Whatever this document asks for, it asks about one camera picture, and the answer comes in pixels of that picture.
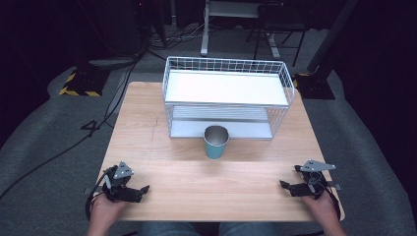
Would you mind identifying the person's legs in jeans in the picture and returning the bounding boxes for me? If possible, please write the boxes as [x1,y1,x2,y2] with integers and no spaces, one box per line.
[137,221,279,236]

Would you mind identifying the yellow-black striped stand base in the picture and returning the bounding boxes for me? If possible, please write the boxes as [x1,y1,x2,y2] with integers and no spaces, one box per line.
[58,67,111,98]

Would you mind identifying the teal metal cup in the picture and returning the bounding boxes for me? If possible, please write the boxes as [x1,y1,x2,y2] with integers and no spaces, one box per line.
[203,125,230,160]

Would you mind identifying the long black floor cable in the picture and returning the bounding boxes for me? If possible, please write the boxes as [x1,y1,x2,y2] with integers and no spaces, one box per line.
[0,53,146,202]

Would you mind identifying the white wire shelf rack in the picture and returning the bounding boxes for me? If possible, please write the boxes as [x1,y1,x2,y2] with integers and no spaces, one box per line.
[161,55,296,141]

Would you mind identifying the bundle of floor cables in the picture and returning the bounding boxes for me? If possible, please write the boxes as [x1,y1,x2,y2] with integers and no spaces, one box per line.
[144,16,210,62]

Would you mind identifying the person's left hand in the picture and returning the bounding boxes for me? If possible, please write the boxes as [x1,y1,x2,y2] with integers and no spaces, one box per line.
[89,192,130,228]

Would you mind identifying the person's right hand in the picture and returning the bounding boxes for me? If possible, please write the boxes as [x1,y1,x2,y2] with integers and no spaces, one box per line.
[300,190,339,227]

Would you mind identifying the white desk frame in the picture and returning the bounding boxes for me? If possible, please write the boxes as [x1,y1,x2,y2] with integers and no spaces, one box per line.
[200,0,282,61]

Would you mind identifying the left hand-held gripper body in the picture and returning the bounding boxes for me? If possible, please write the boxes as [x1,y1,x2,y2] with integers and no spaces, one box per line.
[101,160,139,203]

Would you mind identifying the black chair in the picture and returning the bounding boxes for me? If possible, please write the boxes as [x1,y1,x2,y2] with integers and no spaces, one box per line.
[245,1,311,68]

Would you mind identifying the black stand base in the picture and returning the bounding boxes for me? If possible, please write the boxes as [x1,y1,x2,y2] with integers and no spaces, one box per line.
[292,72,336,100]

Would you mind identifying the black slanted stand pole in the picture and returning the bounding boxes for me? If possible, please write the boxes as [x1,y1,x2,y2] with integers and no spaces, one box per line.
[306,0,360,74]

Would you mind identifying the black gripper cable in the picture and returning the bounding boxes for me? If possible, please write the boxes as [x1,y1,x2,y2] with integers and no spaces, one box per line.
[85,183,106,221]

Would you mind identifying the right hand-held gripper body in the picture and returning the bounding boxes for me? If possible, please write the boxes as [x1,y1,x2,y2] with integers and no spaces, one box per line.
[293,159,337,200]

